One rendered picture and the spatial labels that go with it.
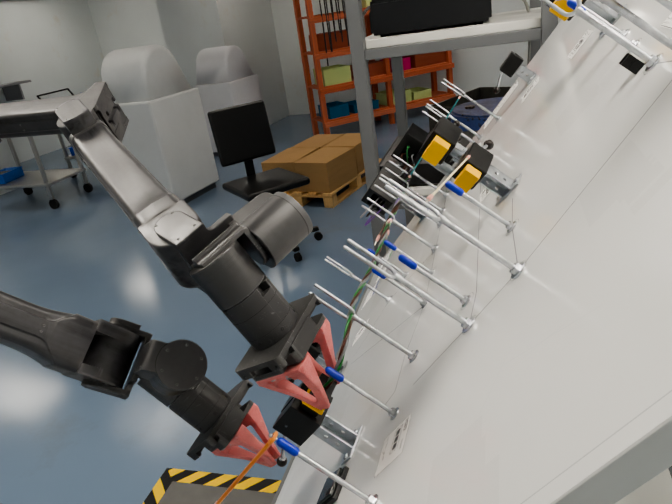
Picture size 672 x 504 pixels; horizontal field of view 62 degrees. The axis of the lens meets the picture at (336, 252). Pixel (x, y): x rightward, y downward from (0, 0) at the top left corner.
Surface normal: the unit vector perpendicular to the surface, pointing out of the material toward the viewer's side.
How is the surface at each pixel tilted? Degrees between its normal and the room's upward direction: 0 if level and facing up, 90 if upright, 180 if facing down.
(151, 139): 90
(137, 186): 20
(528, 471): 51
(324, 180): 90
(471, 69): 90
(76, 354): 68
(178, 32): 90
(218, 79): 79
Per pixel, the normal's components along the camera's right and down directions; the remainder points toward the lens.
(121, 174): -0.30, -0.65
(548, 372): -0.83, -0.55
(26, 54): 0.92, 0.04
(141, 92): -0.43, 0.25
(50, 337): 0.67, -0.19
